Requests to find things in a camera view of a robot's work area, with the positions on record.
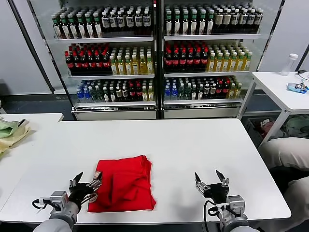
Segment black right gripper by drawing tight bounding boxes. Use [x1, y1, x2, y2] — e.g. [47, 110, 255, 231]
[195, 170, 230, 205]

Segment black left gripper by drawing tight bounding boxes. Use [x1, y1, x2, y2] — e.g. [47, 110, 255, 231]
[68, 171, 104, 206]

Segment red shirt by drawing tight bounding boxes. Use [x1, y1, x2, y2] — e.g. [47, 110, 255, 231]
[87, 155, 157, 213]

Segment grey green clothes pile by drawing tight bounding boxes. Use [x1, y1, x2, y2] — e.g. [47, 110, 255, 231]
[271, 129, 290, 142]

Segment black storage crate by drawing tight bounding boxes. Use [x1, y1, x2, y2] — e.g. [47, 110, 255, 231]
[243, 116, 275, 146]

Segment dark red garment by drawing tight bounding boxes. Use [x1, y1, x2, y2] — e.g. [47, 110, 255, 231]
[259, 120, 275, 134]

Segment person in beige trousers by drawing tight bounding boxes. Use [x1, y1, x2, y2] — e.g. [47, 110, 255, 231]
[258, 137, 309, 232]

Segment green and yellow cloths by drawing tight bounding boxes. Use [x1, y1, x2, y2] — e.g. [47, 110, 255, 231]
[0, 118, 32, 157]

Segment white cooler shelf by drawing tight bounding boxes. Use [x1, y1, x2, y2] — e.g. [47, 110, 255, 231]
[163, 98, 242, 105]
[73, 101, 157, 109]
[164, 34, 262, 42]
[164, 71, 251, 78]
[68, 73, 155, 81]
[54, 36, 155, 44]

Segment light green garment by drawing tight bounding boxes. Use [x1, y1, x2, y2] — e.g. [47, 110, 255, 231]
[0, 120, 20, 139]

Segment green garment pile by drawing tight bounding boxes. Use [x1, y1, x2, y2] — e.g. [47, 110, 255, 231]
[284, 115, 309, 139]

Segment white side table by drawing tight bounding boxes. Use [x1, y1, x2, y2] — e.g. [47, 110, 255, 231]
[238, 71, 309, 149]

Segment blue snack packet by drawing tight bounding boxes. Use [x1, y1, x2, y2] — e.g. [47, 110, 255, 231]
[286, 82, 309, 94]

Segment clear bottle white cap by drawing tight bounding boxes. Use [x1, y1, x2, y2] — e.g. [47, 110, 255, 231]
[281, 53, 299, 77]

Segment green cap tea bottle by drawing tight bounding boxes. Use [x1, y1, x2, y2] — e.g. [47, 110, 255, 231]
[198, 9, 207, 36]
[165, 9, 173, 36]
[53, 14, 62, 39]
[68, 14, 77, 39]
[207, 9, 215, 36]
[93, 12, 103, 38]
[190, 9, 198, 36]
[60, 14, 70, 39]
[173, 9, 182, 36]
[76, 13, 85, 39]
[84, 13, 94, 39]
[182, 9, 190, 36]

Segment dark bottle white label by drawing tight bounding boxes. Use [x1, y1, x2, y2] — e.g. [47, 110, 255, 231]
[134, 9, 143, 37]
[117, 9, 126, 37]
[110, 10, 118, 37]
[142, 8, 152, 37]
[101, 10, 111, 37]
[126, 9, 135, 37]

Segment dark bottle beige label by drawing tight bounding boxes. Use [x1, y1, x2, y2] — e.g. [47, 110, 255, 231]
[215, 9, 224, 34]
[223, 9, 232, 34]
[255, 8, 264, 33]
[239, 9, 248, 34]
[247, 9, 256, 34]
[231, 9, 239, 34]

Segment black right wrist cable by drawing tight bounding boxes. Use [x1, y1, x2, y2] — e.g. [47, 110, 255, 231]
[203, 199, 223, 232]

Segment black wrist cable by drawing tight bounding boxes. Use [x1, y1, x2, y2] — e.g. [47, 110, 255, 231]
[32, 198, 53, 210]
[203, 199, 223, 232]

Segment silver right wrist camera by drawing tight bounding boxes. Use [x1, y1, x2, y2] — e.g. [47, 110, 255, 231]
[225, 195, 246, 218]

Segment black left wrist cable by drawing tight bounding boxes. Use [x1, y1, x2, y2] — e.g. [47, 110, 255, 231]
[32, 198, 53, 210]

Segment white cable black plug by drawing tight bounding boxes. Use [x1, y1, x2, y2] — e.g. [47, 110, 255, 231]
[297, 69, 309, 81]

